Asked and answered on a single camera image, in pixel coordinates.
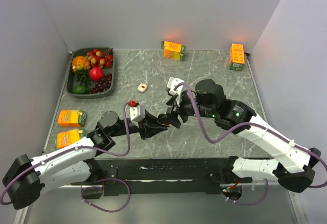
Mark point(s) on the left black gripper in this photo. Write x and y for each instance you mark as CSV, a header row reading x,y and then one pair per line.
x,y
148,130

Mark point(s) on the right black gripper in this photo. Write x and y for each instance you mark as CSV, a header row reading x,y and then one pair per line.
x,y
172,112

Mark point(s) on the beige earbud charging case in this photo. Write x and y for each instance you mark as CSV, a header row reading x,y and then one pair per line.
x,y
142,88

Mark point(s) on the black earbud charging case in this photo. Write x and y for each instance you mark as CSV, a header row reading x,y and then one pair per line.
x,y
163,120

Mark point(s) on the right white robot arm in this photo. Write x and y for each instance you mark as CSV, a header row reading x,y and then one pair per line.
x,y
291,165

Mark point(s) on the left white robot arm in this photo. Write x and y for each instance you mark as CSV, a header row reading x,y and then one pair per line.
x,y
28,178

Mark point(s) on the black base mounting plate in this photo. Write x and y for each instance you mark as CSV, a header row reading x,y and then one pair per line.
x,y
148,176

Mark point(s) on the dark purple grape bunch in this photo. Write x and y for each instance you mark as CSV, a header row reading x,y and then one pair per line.
x,y
103,85

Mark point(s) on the orange juice box back centre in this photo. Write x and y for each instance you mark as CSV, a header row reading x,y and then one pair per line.
x,y
173,51

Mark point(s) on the orange juice box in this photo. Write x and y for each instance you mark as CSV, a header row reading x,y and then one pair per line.
x,y
72,118
173,51
237,57
69,137

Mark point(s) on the red apple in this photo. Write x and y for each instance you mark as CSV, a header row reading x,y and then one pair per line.
x,y
96,74

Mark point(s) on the orange juice box left upper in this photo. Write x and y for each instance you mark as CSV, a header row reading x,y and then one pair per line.
x,y
72,118

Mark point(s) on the green avocado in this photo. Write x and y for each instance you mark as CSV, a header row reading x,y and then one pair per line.
x,y
79,90

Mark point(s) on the red cherry bunch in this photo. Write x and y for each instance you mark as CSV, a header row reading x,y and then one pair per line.
x,y
100,58

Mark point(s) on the orange juice box left lower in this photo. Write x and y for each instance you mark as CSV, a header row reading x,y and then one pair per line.
x,y
69,137

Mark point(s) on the orange juice box back right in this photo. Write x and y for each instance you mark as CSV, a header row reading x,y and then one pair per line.
x,y
237,57

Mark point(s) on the dark grey fruit tray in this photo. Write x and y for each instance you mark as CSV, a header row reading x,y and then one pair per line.
x,y
71,82

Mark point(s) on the orange yellow flower pineapple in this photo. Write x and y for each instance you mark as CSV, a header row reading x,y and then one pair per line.
x,y
81,67

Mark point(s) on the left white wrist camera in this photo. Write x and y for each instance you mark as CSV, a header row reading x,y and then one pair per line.
x,y
137,112

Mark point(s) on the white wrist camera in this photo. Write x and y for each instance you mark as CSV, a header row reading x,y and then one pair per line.
x,y
137,112
175,88

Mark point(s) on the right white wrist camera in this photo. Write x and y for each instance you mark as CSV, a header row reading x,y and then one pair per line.
x,y
175,88

